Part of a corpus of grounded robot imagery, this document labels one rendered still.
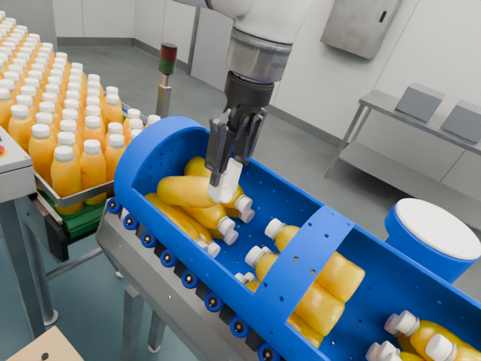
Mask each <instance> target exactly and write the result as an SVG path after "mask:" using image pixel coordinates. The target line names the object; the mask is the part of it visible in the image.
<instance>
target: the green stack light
mask: <svg viewBox="0 0 481 361"><path fill-rule="evenodd" d="M175 65H176V61H167V60H164V59H162V58H160V59H159V68H158V69H159V71H160V72H163V73H165V74H174V73H175Z"/></svg>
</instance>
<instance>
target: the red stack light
mask: <svg viewBox="0 0 481 361"><path fill-rule="evenodd" d="M177 53H178V50H169V49H165V48H163V47H162V46H160V58H162V59H164V60H167V61H176V59H177Z"/></svg>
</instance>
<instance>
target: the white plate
mask: <svg viewBox="0 0 481 361"><path fill-rule="evenodd" d="M396 212H397V215H398V217H399V219H400V221H401V222H402V223H403V224H404V226H405V227H406V228H407V229H408V230H409V231H410V232H411V233H412V234H414V235H415V236H416V237H417V238H418V239H419V240H421V241H422V242H424V243H425V244H426V245H428V246H430V247H432V248H433V249H435V250H437V251H439V252H441V253H443V254H446V255H448V256H451V257H454V258H456V259H463V260H473V259H477V258H478V257H479V256H480V255H481V244H480V242H479V240H478V238H477V237H476V235H474V233H473V232H472V231H471V230H470V229H469V228H468V227H467V226H466V225H465V224H463V222H461V221H460V220H459V219H458V218H456V217H454V216H453V215H452V214H451V213H448V212H447V211H445V210H443V209H442V208H440V207H438V206H436V205H433V204H431V203H428V202H426V201H422V200H419V199H414V198H405V199H402V200H400V201H399V202H398V203H397V204H396Z"/></svg>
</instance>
